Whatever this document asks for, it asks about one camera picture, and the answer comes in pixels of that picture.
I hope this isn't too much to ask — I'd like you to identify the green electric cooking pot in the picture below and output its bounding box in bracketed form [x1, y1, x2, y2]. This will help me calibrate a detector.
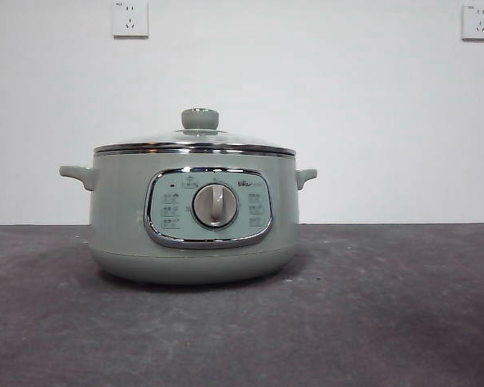
[57, 152, 319, 285]

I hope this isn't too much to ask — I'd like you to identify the glass lid with green knob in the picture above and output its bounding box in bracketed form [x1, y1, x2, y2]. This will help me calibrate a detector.
[93, 107, 298, 156]

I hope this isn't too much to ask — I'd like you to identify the white wall socket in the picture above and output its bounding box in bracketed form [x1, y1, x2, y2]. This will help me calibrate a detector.
[461, 2, 484, 42]
[112, 0, 150, 40]

